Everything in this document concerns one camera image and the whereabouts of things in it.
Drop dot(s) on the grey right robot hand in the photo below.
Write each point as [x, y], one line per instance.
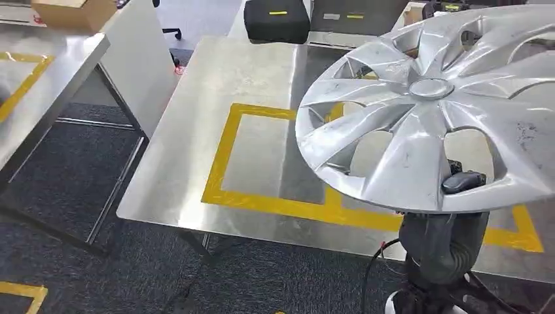
[461, 182]

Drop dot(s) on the silver wheel hubcap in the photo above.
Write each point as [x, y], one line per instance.
[399, 173]

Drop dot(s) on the small beige cardboard box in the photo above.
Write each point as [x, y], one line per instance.
[412, 17]

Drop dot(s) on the grey case yellow label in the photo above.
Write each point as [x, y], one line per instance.
[360, 21]

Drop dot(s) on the black case yellow label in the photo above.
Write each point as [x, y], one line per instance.
[277, 26]

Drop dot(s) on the steel bench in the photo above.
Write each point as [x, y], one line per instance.
[182, 173]
[56, 82]

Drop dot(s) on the black chair base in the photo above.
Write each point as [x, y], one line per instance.
[173, 32]

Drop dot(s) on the white panel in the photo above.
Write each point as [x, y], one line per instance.
[138, 65]

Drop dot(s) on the brown cardboard box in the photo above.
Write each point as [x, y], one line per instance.
[73, 15]

